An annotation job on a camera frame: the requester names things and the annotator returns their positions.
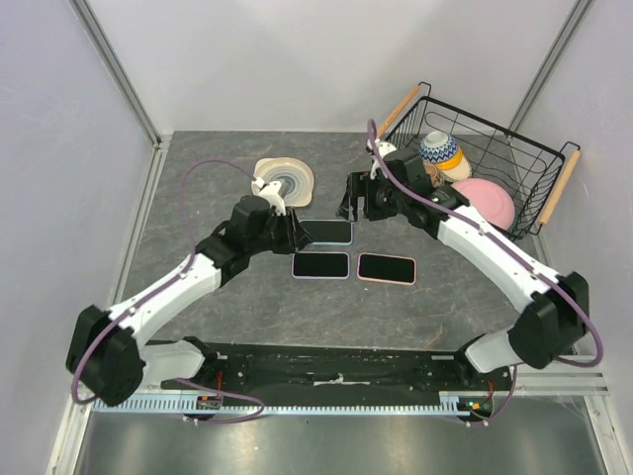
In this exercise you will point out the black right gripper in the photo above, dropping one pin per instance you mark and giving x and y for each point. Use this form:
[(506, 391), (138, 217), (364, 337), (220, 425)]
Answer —
[(359, 184)]

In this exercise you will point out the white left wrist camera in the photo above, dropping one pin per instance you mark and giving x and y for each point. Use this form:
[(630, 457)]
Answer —
[(271, 192)]

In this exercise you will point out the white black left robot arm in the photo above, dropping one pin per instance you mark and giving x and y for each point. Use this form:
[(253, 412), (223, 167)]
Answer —
[(111, 353)]

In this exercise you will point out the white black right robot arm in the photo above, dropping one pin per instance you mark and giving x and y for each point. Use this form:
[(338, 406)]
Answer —
[(552, 308)]

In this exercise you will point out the cream silicone lid plate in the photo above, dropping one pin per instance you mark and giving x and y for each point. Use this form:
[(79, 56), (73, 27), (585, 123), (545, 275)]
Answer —
[(296, 180)]

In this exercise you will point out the pink phone case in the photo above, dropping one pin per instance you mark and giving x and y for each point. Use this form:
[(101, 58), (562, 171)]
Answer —
[(387, 269)]

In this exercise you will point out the brown ceramic bowl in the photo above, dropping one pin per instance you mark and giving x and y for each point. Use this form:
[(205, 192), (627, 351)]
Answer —
[(435, 176)]

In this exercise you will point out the lilac phone case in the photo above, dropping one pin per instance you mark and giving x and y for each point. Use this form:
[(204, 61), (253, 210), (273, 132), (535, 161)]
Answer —
[(320, 277)]

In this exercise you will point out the pink plate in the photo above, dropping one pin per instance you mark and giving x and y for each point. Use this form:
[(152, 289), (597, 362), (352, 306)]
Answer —
[(492, 202)]

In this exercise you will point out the black wire basket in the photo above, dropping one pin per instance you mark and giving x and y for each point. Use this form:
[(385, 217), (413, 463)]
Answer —
[(528, 170)]

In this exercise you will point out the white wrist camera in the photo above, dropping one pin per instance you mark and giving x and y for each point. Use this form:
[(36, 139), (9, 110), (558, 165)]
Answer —
[(271, 192), (383, 148)]

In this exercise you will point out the green-edged black phone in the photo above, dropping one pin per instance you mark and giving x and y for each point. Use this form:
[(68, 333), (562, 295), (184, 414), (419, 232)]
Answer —
[(329, 231)]

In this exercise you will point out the blue patterned bowl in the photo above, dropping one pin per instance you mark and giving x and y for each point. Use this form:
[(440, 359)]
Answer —
[(438, 147)]

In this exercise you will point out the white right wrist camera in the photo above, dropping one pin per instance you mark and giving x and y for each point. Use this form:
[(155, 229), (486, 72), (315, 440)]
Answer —
[(383, 148)]

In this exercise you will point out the grey slotted cable duct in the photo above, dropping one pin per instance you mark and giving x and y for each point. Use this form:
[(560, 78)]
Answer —
[(192, 404)]

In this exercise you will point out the yellow cream bowl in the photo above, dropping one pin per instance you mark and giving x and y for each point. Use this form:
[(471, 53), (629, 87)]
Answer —
[(457, 168)]

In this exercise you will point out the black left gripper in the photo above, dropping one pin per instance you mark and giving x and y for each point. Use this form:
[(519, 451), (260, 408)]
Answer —
[(294, 240)]

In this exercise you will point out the light blue phone case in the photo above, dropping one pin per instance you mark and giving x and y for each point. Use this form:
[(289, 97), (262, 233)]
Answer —
[(331, 243)]

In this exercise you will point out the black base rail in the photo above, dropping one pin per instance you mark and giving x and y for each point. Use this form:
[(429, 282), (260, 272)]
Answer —
[(310, 376)]

